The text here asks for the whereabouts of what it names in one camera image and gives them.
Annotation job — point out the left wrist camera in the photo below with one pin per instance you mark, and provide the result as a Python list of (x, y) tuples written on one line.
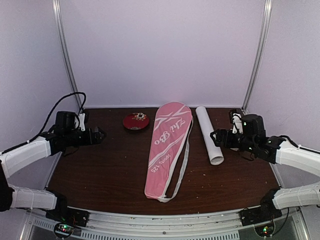
[(82, 119)]

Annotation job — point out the right aluminium corner post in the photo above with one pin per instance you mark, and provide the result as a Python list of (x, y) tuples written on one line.
[(264, 30)]

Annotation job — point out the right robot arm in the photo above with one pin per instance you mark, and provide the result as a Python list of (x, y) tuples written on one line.
[(249, 135)]

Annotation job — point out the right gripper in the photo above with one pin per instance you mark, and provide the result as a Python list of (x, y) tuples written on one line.
[(220, 133)]

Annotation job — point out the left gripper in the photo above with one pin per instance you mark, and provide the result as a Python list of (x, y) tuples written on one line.
[(97, 140)]

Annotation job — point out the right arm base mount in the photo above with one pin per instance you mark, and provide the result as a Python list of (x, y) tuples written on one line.
[(262, 216)]

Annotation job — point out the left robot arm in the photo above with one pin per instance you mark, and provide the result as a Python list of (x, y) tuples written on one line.
[(69, 130)]

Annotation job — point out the left aluminium corner post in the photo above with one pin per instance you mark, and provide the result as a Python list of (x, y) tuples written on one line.
[(56, 4)]

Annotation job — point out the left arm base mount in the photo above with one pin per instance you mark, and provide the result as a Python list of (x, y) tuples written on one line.
[(68, 219)]

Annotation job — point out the red floral dish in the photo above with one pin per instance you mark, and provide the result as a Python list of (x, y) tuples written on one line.
[(136, 121)]

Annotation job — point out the aluminium corner post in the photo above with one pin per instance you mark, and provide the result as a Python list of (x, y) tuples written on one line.
[(56, 4), (264, 30)]

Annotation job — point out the front aluminium rail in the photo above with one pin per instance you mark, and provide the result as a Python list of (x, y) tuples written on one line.
[(225, 225)]

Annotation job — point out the pink racket bag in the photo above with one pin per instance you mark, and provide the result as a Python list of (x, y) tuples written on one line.
[(170, 136)]

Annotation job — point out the white shuttlecock tube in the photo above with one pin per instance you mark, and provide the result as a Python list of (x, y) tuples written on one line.
[(214, 153)]

